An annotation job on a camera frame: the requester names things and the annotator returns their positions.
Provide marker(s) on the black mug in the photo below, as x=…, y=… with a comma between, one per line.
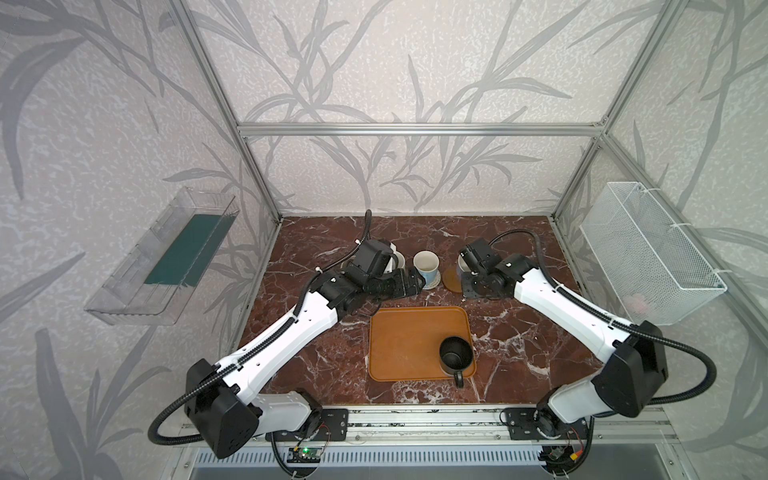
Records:
x=456, y=356

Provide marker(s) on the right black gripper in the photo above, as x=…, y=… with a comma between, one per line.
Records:
x=466, y=285

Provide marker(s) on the clear plastic wall bin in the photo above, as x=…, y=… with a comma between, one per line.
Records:
x=159, y=275

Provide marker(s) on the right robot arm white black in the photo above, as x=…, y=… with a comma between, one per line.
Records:
x=633, y=356

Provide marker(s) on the pink object in basket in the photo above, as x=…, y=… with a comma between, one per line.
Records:
x=638, y=307

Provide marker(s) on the right electronics board with wires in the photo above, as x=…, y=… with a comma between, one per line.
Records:
x=561, y=456

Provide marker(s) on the white speckled mug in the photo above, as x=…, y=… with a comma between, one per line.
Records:
x=396, y=260

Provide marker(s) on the round wooden saucer coaster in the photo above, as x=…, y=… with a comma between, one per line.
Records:
x=451, y=279

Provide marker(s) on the orange rectangular tray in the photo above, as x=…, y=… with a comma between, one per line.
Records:
x=404, y=342

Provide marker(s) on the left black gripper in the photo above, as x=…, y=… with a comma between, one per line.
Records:
x=405, y=282

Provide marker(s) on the light blue mug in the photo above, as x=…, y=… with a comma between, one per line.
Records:
x=426, y=263

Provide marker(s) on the green circuit board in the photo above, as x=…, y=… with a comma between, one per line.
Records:
x=304, y=455

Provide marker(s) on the purple mug white inside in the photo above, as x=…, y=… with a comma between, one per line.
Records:
x=462, y=266

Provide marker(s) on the white wire mesh basket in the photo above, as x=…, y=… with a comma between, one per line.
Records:
x=642, y=249

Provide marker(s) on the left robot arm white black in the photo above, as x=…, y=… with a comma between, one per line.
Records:
x=223, y=404

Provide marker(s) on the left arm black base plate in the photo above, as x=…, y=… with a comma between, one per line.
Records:
x=326, y=424

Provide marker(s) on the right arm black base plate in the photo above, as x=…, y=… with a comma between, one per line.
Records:
x=530, y=423

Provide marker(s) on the woven multicolour round coaster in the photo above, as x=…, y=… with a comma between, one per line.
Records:
x=435, y=282

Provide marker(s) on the aluminium front rail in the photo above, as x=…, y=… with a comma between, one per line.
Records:
x=480, y=424

